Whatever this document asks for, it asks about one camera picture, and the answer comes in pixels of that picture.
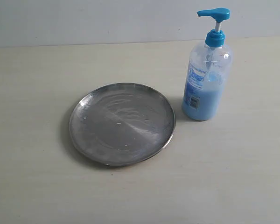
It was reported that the round steel plate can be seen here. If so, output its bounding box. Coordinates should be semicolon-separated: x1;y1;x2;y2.
69;83;176;167

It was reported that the blue pump soap bottle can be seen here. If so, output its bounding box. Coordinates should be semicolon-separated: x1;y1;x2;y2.
182;8;233;121

